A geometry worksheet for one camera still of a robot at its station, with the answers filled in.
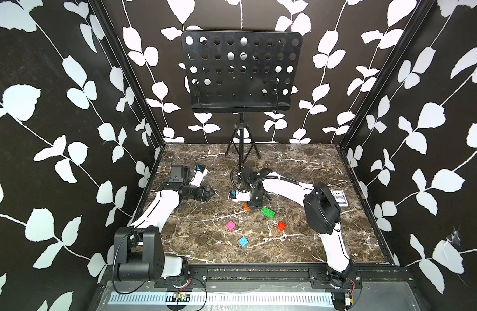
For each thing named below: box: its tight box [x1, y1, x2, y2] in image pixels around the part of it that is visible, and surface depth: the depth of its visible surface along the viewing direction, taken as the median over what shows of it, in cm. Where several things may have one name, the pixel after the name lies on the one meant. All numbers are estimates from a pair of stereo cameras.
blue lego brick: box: [238, 236, 249, 248], surface depth 83 cm
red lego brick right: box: [277, 220, 288, 232], surface depth 89 cm
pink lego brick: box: [225, 220, 237, 232], surface depth 88 cm
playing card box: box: [330, 189, 349, 208], surface depth 97 cm
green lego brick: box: [260, 206, 276, 219], surface depth 92 cm
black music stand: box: [181, 30, 303, 171], surface depth 65 cm
